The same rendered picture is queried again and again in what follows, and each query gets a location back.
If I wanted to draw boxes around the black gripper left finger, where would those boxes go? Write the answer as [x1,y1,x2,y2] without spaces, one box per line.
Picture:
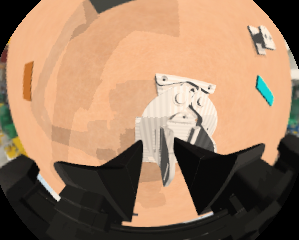
[53,139,144,223]

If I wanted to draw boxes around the orange rectangular plate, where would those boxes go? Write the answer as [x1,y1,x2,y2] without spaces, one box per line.
[22,61,34,100]

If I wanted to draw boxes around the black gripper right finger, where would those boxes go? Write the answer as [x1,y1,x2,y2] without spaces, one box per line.
[173,137,266,216]

